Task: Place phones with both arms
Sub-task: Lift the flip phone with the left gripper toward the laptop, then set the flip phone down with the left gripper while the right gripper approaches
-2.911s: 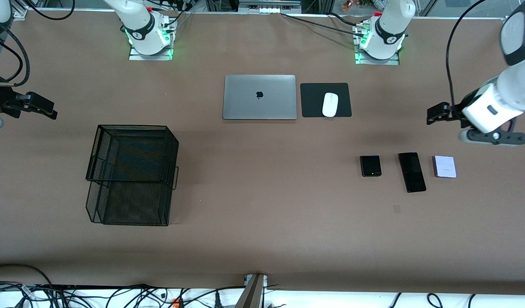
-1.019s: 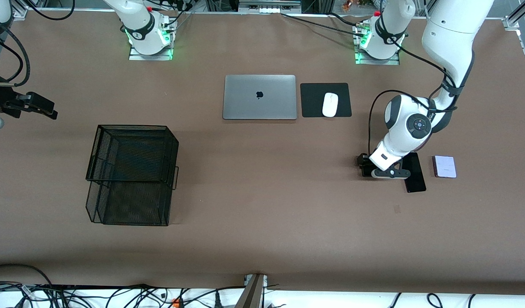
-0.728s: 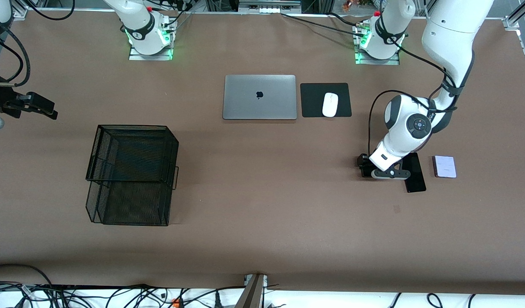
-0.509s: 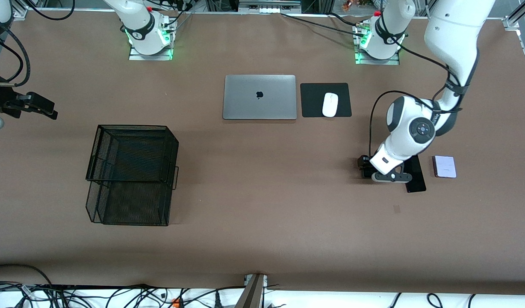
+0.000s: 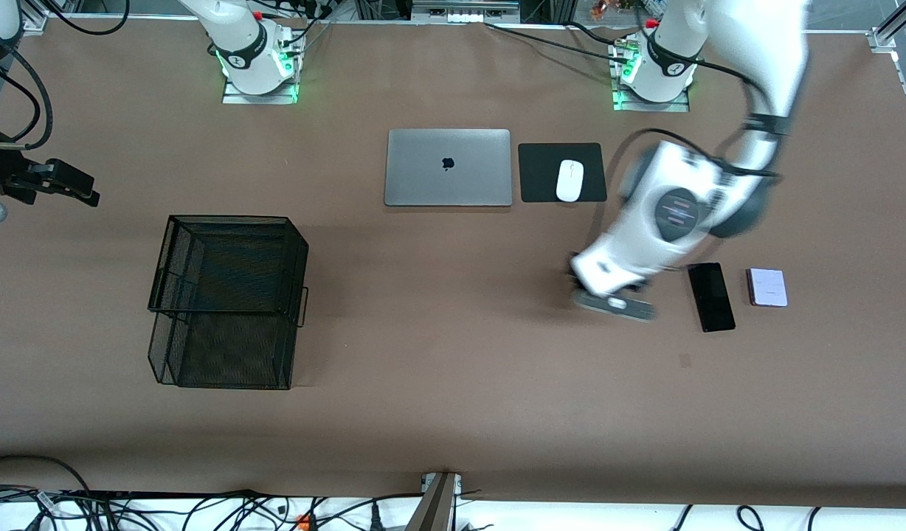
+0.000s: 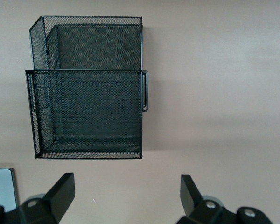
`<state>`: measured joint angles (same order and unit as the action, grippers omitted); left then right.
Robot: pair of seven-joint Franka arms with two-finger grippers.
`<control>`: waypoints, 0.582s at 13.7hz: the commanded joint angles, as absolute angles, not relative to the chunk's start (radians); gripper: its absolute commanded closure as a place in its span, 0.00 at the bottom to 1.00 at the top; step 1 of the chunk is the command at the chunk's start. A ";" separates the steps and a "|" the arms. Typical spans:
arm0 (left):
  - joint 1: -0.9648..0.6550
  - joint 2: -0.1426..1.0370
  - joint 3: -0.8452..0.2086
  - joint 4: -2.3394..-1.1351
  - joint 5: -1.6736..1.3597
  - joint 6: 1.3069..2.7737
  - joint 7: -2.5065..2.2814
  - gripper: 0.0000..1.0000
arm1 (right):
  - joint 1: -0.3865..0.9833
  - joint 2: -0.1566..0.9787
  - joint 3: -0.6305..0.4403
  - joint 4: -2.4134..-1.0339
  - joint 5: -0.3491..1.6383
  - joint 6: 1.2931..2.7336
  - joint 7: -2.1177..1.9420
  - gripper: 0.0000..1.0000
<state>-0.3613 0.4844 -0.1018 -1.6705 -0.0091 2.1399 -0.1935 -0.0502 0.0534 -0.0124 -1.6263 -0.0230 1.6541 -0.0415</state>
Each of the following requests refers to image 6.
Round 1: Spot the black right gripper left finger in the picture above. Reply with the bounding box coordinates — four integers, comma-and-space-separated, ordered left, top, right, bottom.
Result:
0, 172, 76, 224

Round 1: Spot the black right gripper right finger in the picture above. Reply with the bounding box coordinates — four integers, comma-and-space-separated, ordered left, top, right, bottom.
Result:
176, 174, 274, 224

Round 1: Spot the silver closed laptop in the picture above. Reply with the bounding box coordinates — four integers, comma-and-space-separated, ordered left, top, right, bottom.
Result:
0, 168, 19, 210

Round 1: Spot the black mesh drawer organizer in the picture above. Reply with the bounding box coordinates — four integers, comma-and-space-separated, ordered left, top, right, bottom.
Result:
24, 15, 150, 161

